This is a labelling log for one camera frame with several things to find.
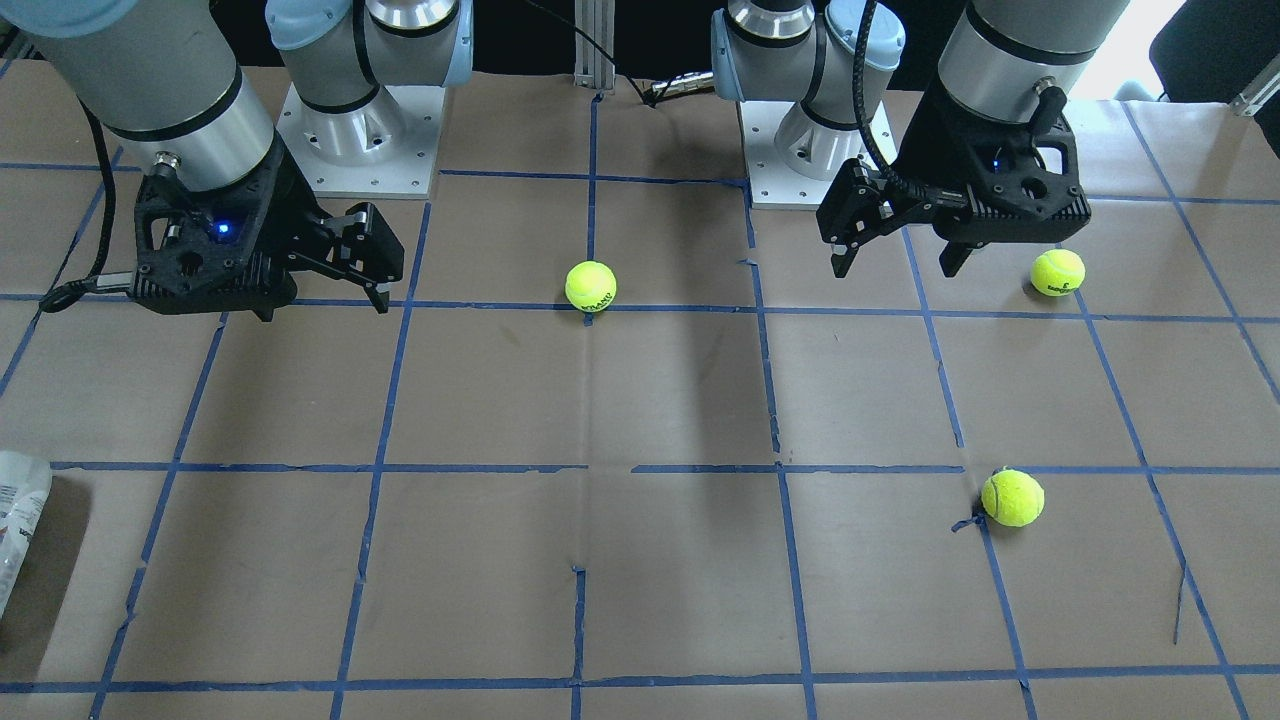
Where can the aluminium frame post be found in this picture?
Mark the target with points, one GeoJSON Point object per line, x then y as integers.
{"type": "Point", "coordinates": [594, 45]}

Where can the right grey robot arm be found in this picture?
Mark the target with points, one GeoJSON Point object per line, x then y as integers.
{"type": "Point", "coordinates": [161, 76]}

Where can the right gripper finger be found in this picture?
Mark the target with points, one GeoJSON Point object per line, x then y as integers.
{"type": "Point", "coordinates": [364, 227]}
{"type": "Point", "coordinates": [369, 270]}

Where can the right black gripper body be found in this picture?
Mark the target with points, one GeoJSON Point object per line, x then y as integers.
{"type": "Point", "coordinates": [287, 203]}

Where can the near yellow tennis ball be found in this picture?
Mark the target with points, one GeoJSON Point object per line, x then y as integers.
{"type": "Point", "coordinates": [1012, 498]}

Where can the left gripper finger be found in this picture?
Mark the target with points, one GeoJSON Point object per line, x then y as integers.
{"type": "Point", "coordinates": [861, 203]}
{"type": "Point", "coordinates": [954, 255]}

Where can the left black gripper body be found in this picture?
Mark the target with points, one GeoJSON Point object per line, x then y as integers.
{"type": "Point", "coordinates": [936, 150]}

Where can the yellow tennis ball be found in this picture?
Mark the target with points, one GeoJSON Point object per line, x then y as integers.
{"type": "Point", "coordinates": [1057, 273]}
{"type": "Point", "coordinates": [590, 287]}
{"type": "Point", "coordinates": [1012, 498]}

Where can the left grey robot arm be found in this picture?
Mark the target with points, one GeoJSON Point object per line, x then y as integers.
{"type": "Point", "coordinates": [837, 62]}

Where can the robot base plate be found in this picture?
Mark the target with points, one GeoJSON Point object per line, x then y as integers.
{"type": "Point", "coordinates": [791, 159]}
{"type": "Point", "coordinates": [386, 150]}

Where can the centre yellow tennis ball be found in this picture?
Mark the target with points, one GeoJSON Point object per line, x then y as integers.
{"type": "Point", "coordinates": [590, 287]}

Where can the clear plastic tennis ball can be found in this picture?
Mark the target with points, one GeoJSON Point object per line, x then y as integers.
{"type": "Point", "coordinates": [25, 488]}

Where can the far yellow tennis ball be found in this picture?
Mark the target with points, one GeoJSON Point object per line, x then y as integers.
{"type": "Point", "coordinates": [1057, 273]}

